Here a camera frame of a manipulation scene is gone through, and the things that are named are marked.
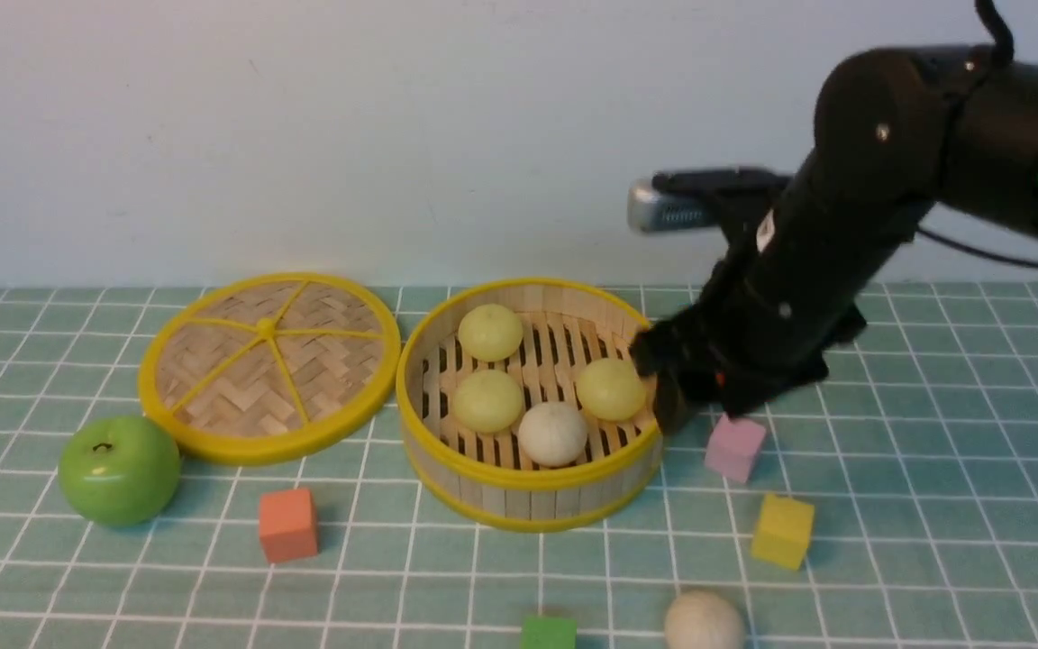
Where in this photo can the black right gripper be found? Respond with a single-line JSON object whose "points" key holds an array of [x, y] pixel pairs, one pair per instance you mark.
{"points": [[782, 296]]}

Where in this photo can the green bun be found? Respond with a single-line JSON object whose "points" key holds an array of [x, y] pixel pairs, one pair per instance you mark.
{"points": [[491, 332], [488, 401], [611, 389]]}

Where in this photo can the white bun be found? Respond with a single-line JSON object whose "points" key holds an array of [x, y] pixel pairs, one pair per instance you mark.
{"points": [[699, 618], [553, 434]]}

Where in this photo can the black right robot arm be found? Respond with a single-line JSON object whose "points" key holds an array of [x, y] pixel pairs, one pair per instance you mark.
{"points": [[897, 132]]}

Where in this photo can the yellow-rimmed bamboo steamer tray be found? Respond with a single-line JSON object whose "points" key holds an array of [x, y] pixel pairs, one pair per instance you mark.
{"points": [[488, 478]]}

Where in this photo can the yellow-rimmed bamboo steamer lid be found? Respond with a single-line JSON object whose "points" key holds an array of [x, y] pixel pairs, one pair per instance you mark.
{"points": [[271, 369]]}

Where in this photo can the pink cube block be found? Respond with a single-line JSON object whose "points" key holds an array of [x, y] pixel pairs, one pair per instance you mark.
{"points": [[733, 447]]}

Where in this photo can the yellow cube block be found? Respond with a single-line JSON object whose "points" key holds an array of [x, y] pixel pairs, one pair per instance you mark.
{"points": [[783, 532]]}

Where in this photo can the green cube block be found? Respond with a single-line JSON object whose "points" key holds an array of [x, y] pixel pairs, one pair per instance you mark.
{"points": [[549, 632]]}

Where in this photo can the orange cube block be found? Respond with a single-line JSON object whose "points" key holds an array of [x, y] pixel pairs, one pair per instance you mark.
{"points": [[288, 526]]}

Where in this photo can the green apple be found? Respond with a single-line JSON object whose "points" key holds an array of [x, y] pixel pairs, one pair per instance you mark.
{"points": [[119, 471]]}

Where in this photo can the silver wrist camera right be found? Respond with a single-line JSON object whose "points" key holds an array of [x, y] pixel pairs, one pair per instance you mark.
{"points": [[729, 199]]}

